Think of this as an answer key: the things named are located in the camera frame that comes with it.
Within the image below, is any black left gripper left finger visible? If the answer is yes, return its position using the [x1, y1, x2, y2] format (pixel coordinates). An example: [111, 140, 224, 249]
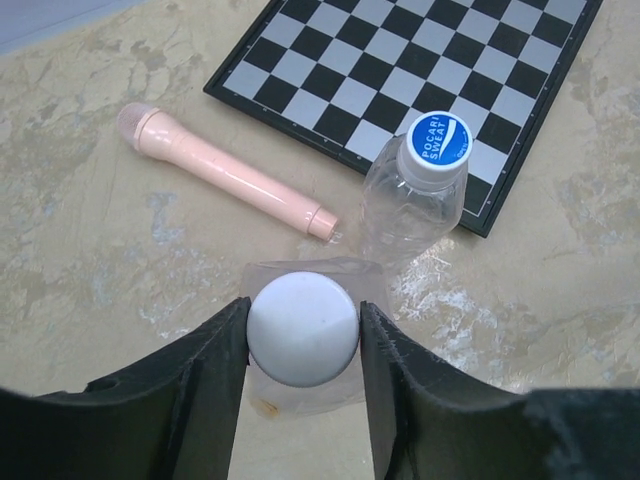
[1, 298, 250, 479]

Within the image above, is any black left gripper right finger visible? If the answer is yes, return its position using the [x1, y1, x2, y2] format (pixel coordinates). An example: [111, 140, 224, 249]
[360, 302, 639, 479]

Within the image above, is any clear plastic bottle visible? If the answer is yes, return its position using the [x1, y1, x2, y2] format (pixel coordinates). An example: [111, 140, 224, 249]
[360, 135, 467, 271]
[240, 257, 391, 420]

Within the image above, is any black white checkerboard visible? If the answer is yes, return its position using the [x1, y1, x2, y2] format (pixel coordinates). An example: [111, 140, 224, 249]
[204, 0, 600, 237]

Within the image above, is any pink cylindrical handle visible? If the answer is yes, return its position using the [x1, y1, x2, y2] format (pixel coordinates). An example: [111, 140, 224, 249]
[117, 102, 339, 241]

